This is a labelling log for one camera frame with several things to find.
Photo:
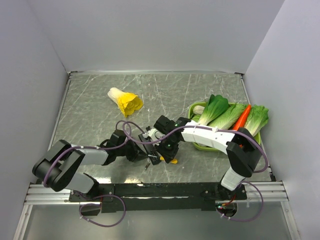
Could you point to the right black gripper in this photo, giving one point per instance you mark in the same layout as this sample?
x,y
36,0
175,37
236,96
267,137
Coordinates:
x,y
168,155

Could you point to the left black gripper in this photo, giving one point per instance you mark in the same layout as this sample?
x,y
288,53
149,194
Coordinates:
x,y
137,153

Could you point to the yellow handled screwdriver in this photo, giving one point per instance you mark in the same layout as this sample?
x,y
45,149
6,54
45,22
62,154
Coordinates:
x,y
174,161

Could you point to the black remote control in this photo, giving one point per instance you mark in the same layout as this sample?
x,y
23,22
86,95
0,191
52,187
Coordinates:
x,y
150,150

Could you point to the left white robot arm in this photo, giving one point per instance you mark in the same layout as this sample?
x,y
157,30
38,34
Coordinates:
x,y
58,168

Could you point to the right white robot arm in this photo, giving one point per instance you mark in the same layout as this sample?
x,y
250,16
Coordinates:
x,y
242,150

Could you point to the green plastic tray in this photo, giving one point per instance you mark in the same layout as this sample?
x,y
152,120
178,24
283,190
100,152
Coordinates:
x,y
191,114

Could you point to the yellow toy cabbage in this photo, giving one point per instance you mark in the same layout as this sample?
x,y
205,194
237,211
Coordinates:
x,y
127,102

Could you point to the dark green bok choy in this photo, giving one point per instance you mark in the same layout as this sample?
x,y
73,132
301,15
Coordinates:
x,y
215,106

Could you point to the light green napa cabbage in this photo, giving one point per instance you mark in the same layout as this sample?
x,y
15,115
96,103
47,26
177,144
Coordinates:
x,y
229,117

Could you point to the orange toy carrot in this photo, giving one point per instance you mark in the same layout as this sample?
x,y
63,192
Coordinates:
x,y
242,119

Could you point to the green lettuce toy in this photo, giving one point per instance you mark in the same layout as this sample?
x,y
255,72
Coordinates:
x,y
257,119

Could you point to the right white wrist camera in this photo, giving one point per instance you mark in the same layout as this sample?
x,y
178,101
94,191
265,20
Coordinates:
x,y
152,133

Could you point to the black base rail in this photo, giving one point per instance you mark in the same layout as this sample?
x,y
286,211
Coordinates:
x,y
159,196

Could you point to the aluminium frame rail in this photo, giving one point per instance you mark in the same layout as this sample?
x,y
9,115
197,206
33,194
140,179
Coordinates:
x,y
255,191

